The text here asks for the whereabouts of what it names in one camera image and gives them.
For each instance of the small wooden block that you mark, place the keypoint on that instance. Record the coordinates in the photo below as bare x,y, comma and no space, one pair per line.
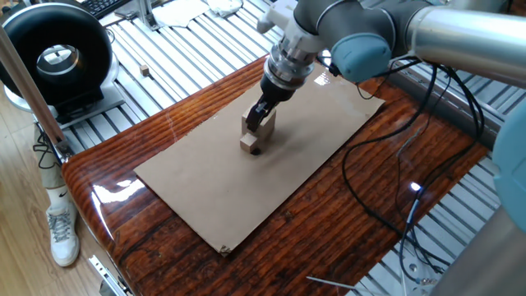
247,142

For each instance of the tiny wooden cube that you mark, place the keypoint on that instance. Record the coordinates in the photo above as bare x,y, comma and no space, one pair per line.
144,70

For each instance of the black keyboard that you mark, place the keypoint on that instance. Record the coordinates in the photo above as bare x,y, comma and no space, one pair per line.
102,6

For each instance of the white paper sheet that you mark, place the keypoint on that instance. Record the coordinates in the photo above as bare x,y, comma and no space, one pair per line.
181,12

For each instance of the white sneaker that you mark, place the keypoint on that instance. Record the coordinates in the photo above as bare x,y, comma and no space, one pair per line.
63,238

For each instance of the short aluminium upright profile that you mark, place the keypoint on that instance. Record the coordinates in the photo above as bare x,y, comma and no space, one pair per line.
146,14

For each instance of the person leg beige trousers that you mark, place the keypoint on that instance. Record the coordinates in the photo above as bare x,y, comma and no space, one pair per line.
49,172

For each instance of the white crumpled cloth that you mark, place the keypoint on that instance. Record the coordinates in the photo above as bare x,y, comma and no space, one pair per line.
224,6

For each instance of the white zip tie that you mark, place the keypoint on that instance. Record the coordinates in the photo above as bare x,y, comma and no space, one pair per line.
328,282

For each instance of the grey aluminium table rail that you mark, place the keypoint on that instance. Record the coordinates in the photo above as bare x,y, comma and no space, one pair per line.
444,111

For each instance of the metal drawer rail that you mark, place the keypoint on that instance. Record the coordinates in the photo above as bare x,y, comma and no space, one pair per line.
102,271

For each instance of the large wooden block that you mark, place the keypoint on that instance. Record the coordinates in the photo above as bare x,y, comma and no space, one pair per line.
268,125

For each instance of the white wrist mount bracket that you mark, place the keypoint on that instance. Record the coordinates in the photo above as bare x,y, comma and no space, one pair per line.
273,14

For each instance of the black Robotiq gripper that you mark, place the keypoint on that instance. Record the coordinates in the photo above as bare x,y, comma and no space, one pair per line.
277,93

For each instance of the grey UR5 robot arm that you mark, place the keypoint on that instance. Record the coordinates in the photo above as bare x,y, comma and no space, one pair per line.
452,37

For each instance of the brown cardboard sheet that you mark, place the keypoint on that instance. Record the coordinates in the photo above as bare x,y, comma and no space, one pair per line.
205,193

